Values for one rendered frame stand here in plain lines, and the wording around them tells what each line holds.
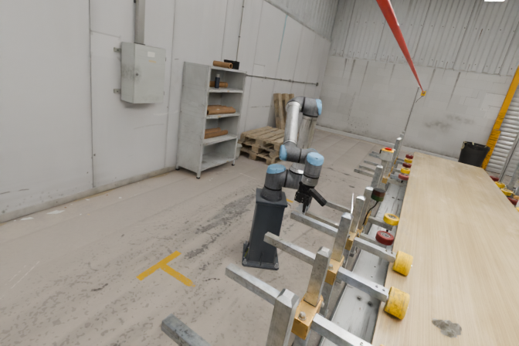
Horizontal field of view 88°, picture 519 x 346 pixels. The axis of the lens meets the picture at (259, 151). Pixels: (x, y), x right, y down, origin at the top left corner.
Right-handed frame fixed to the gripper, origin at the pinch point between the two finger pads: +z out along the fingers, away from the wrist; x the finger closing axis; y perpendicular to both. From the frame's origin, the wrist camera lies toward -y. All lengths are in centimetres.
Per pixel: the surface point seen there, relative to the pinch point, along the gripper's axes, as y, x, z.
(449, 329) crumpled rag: -66, 46, -10
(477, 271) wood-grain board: -80, -2, -9
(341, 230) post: -28, 48, -27
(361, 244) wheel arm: -34.0, 26.3, -13.4
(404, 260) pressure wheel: -50, 28, -16
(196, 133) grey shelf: 211, -130, 25
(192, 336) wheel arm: -10, 100, -14
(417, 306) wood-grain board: -57, 41, -9
